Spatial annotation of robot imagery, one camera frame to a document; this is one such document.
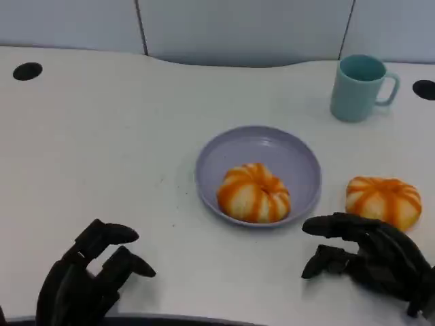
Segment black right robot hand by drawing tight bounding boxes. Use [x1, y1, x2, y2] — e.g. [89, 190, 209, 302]
[301, 212, 435, 319]

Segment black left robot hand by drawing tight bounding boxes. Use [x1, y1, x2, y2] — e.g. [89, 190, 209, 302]
[35, 219, 157, 325]

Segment orange and white bread roll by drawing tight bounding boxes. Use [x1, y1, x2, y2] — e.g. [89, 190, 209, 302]
[217, 162, 292, 224]
[345, 175, 423, 232]

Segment pale green mug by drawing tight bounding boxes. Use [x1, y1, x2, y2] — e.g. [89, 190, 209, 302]
[329, 54, 400, 123]

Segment lilac plate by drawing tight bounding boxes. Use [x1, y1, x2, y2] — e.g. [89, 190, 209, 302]
[194, 125, 323, 229]

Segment grey partition panel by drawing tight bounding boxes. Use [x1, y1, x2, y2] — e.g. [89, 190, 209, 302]
[0, 0, 150, 57]
[338, 0, 435, 65]
[135, 0, 355, 68]

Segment black table cable hole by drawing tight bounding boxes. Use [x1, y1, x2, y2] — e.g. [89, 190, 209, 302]
[412, 79, 435, 101]
[12, 62, 44, 82]

